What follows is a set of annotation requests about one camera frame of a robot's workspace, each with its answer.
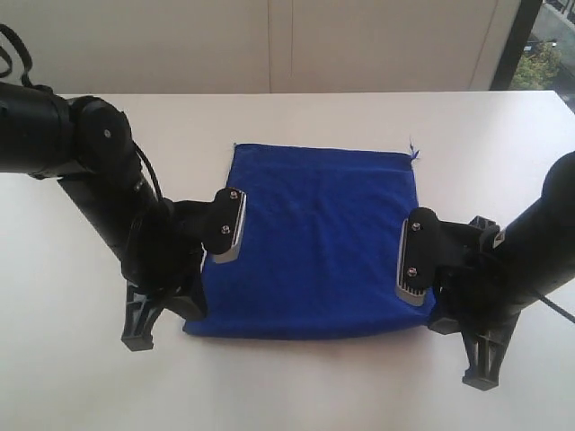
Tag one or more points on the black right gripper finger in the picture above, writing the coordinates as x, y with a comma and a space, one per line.
485, 353
445, 322

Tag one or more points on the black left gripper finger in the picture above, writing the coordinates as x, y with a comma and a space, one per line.
189, 300
141, 312

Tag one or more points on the black window frame post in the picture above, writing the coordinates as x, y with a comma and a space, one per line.
514, 47

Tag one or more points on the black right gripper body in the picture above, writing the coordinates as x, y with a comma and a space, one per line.
470, 278

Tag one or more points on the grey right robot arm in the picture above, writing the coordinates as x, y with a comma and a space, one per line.
512, 269

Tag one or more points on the blue microfiber towel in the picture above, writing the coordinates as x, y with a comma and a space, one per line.
320, 246

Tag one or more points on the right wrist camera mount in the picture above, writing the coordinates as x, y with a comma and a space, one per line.
418, 255

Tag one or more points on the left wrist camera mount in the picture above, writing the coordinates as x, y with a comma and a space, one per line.
223, 225

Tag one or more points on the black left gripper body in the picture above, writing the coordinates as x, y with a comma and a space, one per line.
164, 250

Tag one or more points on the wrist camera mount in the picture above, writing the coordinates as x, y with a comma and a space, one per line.
418, 255
223, 225

